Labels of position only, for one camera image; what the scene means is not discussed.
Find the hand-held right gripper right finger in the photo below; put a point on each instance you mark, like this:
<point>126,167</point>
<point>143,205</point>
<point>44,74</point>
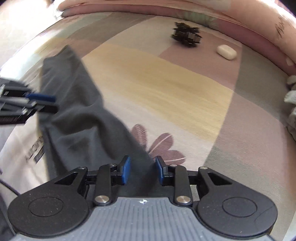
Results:
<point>159,171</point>

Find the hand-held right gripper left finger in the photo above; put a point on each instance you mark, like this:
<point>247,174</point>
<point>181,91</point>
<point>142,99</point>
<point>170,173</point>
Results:
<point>126,170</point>

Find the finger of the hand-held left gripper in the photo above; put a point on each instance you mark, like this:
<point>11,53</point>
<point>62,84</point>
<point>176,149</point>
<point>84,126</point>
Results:
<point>46,109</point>
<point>41,97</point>

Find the dark grey pants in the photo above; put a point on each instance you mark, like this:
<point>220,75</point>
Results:
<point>76,115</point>

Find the bed with checked sheet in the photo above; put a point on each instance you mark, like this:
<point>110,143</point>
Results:
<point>185,92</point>

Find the white earbud case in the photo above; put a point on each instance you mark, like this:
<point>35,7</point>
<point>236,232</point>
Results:
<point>226,52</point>

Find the black hair claw clip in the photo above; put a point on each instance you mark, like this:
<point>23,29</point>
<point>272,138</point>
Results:
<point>186,34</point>

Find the folded grey printed cloth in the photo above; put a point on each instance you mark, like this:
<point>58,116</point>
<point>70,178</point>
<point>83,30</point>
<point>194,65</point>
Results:
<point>291,104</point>

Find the folded pink floral quilt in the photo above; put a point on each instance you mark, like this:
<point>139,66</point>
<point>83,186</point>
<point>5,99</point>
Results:
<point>161,9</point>

